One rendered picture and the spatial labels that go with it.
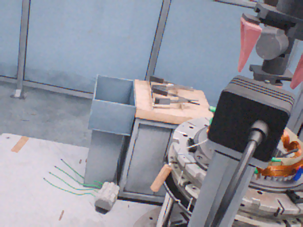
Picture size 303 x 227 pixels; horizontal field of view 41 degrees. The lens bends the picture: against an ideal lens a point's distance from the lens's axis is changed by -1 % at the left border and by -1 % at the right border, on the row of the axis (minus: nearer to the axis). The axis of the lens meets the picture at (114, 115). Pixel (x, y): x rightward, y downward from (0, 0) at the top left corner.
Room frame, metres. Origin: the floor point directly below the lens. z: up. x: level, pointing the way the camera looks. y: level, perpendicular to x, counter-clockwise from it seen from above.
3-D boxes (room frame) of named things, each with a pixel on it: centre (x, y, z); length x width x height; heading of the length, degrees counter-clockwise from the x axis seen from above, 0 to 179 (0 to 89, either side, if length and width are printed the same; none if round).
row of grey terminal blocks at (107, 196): (0.86, -0.02, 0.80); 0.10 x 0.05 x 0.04; 166
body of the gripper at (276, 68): (0.99, -0.37, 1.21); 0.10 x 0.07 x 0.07; 92
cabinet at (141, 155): (0.98, -0.14, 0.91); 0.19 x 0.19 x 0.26; 4
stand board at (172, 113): (0.98, -0.14, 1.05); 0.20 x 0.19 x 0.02; 94
